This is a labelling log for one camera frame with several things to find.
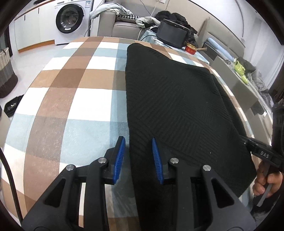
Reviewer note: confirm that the grey bed with bedding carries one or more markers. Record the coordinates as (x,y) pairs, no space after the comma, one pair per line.
(246,94)

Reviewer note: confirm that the plaid checkered bed cover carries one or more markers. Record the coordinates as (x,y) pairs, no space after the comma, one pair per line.
(73,112)

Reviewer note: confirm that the white front-load washing machine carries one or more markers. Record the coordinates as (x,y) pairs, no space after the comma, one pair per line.
(71,20)

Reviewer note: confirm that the black knit sweater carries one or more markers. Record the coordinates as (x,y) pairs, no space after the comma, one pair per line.
(189,112)

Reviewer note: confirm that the black monitor screen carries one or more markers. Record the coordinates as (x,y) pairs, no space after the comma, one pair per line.
(172,34)

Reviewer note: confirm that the light blue blanket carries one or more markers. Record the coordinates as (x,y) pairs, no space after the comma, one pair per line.
(109,7)

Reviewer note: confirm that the operator right hand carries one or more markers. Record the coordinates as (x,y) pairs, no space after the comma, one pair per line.
(275,179)

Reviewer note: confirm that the woven laundry basket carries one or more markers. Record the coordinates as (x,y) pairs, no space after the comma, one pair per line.
(8,78)

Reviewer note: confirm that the red instant noodle cup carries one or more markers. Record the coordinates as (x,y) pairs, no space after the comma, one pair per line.
(191,49)

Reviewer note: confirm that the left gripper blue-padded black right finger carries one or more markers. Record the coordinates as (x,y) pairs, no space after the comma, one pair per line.
(203,201)

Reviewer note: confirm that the black jacket pile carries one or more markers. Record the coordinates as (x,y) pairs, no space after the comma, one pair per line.
(179,19)

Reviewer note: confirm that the green plush toy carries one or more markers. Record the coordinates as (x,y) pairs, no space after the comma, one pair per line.
(240,70)

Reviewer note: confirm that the grey sofa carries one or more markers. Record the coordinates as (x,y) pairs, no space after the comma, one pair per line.
(109,26)

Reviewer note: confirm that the white lower cabinets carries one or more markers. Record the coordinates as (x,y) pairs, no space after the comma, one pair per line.
(34,26)

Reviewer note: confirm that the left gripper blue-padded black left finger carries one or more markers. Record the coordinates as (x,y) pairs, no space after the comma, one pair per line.
(75,200)

